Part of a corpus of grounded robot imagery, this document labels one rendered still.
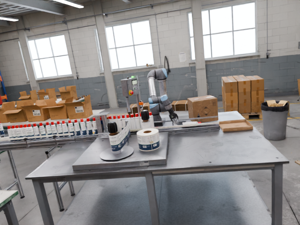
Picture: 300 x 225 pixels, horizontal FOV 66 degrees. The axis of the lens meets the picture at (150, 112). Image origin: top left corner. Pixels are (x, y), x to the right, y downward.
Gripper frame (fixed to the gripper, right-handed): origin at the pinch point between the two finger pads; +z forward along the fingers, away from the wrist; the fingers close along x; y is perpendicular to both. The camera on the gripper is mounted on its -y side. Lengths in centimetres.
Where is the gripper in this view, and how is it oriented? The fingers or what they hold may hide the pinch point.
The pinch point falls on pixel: (177, 123)
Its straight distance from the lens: 261.6
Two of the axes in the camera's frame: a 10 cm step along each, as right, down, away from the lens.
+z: 4.5, 8.7, 1.8
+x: 8.8, -4.2, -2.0
